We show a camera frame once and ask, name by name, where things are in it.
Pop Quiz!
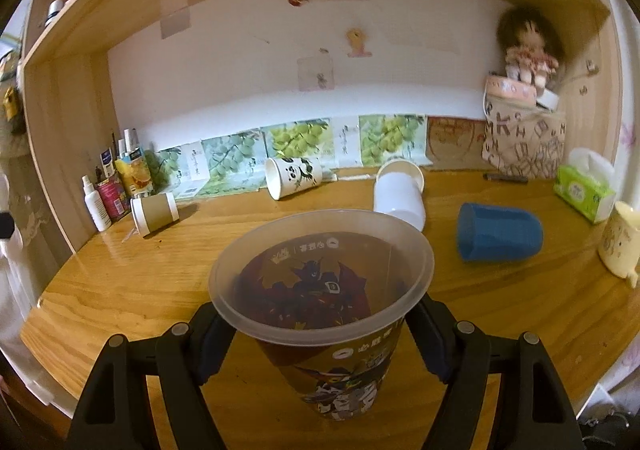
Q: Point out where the printed brown plastic cup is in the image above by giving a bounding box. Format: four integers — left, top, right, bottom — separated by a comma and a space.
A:
209, 209, 435, 421

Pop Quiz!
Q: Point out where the red can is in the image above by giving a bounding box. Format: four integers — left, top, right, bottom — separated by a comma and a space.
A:
98, 176, 130, 222

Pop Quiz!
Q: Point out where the letter print fabric bag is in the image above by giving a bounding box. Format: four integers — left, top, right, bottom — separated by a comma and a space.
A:
482, 95, 566, 179

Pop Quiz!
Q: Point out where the brown sleeve paper cup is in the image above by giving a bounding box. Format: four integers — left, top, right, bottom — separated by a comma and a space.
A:
130, 192, 179, 237

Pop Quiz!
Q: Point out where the white squeeze bottle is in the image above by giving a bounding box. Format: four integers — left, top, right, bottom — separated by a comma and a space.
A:
82, 176, 112, 232

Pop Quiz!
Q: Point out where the pink round box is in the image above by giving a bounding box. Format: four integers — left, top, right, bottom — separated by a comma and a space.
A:
485, 75, 537, 107

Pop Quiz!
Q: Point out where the white ribbed paper cup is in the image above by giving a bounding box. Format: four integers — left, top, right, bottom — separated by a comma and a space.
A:
375, 158, 425, 192

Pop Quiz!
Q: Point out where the white pen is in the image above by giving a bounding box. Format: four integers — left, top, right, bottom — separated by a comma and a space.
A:
322, 173, 375, 182

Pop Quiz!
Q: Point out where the white plastic cup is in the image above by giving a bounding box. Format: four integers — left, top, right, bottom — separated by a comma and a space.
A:
373, 173, 426, 231

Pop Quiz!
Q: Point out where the blue plastic cup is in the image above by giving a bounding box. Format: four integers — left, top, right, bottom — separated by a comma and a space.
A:
457, 203, 544, 261

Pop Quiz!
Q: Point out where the yellow juice carton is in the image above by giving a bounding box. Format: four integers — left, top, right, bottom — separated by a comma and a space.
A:
115, 147, 154, 199

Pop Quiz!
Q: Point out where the black pen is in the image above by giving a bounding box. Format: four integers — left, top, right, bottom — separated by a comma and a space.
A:
483, 173, 528, 184

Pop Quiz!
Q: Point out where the green tissue pack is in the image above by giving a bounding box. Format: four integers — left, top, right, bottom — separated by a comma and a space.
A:
553, 147, 616, 223

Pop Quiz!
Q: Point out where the brown haired doll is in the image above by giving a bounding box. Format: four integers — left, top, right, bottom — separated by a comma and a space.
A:
497, 6, 565, 94

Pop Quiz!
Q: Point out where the yellow ceramic mug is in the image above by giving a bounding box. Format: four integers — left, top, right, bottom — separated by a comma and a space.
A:
597, 201, 640, 288

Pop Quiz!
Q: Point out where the panda print paper cup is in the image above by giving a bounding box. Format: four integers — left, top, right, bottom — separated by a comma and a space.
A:
265, 157, 322, 201

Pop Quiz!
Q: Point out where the wooden shelf unit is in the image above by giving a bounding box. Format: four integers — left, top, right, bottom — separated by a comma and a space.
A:
22, 0, 622, 249

